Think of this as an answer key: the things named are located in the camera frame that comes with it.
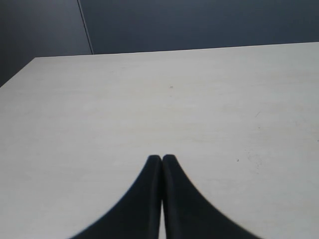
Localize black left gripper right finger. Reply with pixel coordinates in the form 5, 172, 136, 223
162, 154, 258, 239

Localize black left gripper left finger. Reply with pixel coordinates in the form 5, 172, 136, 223
73, 155, 163, 239

